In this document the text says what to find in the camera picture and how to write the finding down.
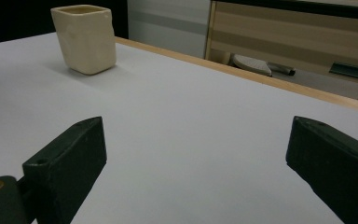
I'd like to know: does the wooden table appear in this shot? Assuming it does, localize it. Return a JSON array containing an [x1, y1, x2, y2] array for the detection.
[[115, 35, 358, 117]]

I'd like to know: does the cream square cup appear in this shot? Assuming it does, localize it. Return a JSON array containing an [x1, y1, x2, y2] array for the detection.
[[49, 4, 117, 76]]

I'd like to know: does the black curtain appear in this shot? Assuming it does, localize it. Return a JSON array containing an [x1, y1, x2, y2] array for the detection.
[[0, 0, 130, 47]]

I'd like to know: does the white object behind table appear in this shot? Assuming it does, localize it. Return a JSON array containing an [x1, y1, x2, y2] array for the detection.
[[230, 53, 297, 78]]

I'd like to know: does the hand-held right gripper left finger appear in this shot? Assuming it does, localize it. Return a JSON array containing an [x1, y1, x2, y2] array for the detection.
[[21, 116, 108, 224]]

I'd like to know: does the black horizontal frame bar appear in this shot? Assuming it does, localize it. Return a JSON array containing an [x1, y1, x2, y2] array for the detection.
[[213, 0, 358, 22]]

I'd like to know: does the white cabinet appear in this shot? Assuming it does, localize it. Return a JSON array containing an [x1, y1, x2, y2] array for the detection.
[[127, 0, 213, 60]]

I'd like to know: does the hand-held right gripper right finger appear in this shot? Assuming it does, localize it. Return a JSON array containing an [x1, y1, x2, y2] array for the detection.
[[285, 115, 358, 224]]

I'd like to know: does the wooden drawer cabinet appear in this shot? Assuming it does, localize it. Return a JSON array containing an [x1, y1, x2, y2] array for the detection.
[[204, 0, 358, 114]]

